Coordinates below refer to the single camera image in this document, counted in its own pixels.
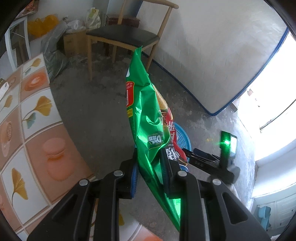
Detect yellow plastic bag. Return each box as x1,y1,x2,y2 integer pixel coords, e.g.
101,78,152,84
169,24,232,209
28,15,59,38

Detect gold snack packet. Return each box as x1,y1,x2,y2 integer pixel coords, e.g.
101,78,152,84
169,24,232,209
0,78,10,100

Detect wooden chair black seat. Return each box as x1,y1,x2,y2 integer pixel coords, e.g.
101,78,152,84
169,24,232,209
86,0,179,80

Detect cardboard box on floor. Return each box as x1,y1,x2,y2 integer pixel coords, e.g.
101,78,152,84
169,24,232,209
63,31,87,57

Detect red snack wrapper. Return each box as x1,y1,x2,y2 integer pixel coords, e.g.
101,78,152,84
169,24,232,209
152,85,188,166

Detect grey plastic bag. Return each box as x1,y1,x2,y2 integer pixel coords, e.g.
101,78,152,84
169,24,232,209
41,21,68,81

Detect green chip bag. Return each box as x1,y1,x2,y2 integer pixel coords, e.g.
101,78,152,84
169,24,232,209
125,48,181,230

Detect white mattress blue edge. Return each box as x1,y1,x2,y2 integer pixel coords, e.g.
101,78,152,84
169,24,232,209
136,0,291,117

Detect white side table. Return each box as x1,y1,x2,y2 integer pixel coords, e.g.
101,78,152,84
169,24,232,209
4,16,32,72

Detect blue mesh trash basket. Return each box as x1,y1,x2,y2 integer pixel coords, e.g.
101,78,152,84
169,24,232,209
173,123,191,172

